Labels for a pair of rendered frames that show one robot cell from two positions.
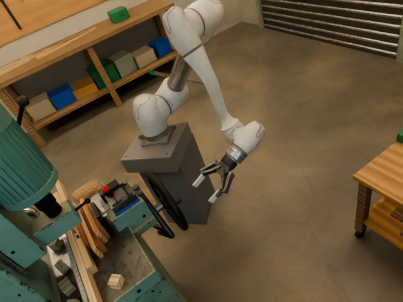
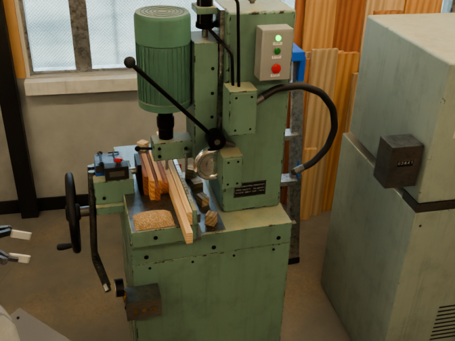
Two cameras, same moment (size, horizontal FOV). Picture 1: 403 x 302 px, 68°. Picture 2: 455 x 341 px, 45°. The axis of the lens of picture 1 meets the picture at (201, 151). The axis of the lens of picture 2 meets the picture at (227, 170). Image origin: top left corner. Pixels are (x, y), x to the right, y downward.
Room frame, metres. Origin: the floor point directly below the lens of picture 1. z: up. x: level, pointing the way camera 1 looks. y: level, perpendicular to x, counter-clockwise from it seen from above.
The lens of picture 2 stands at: (2.44, 0.88, 1.92)
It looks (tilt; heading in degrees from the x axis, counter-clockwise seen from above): 30 degrees down; 185
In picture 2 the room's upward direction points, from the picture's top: 2 degrees clockwise
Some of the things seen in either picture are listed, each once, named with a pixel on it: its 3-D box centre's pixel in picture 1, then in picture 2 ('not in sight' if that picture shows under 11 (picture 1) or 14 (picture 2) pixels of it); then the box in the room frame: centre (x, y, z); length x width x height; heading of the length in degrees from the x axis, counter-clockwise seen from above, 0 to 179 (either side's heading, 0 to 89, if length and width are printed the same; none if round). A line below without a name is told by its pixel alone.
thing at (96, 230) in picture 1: (93, 219); (147, 176); (0.80, 0.47, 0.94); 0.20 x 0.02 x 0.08; 21
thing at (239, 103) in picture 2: not in sight; (239, 108); (0.82, 0.78, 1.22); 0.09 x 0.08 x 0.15; 111
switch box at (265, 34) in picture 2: not in sight; (273, 52); (0.78, 0.88, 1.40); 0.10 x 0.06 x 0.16; 111
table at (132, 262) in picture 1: (112, 227); (137, 189); (0.79, 0.43, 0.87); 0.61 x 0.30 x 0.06; 21
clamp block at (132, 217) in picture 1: (126, 208); (112, 181); (0.82, 0.35, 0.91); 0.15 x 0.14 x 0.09; 21
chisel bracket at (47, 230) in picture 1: (57, 223); (172, 148); (0.75, 0.55, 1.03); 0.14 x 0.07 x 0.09; 111
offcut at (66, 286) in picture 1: (67, 286); (196, 185); (0.65, 0.62, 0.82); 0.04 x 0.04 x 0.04; 29
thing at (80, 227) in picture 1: (83, 230); (162, 176); (0.78, 0.51, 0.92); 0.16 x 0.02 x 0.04; 21
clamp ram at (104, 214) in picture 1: (108, 211); (129, 171); (0.80, 0.40, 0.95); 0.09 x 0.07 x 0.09; 21
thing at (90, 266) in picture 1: (72, 219); (172, 191); (0.86, 0.57, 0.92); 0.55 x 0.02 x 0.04; 21
